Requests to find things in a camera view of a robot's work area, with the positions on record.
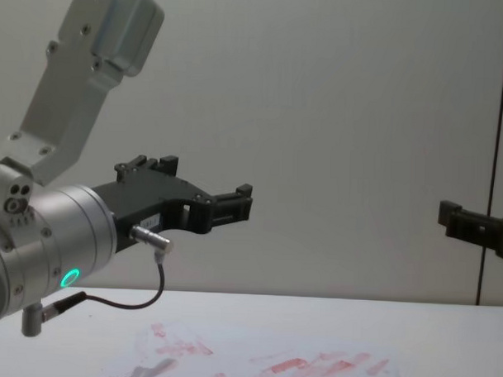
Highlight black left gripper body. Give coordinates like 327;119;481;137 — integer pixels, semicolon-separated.
90;168;204;260

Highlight thin dark vertical strip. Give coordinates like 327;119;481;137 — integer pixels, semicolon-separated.
476;0;503;308

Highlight white table cloth red stains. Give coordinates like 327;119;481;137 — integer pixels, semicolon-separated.
0;284;503;377

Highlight thin dark cable silver plugs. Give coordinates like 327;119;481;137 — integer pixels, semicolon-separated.
21;220;176;343

